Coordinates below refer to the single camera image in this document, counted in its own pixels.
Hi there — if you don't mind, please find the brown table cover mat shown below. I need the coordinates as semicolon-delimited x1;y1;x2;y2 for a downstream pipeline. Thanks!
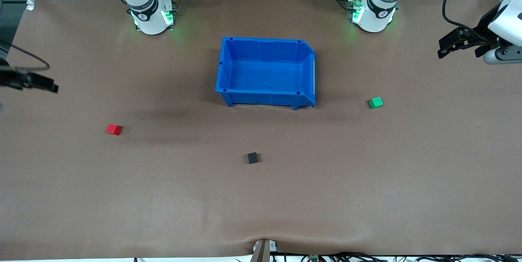
0;0;522;260

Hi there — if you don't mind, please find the blue plastic storage bin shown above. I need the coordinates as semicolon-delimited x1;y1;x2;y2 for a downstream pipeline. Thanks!
215;36;316;111

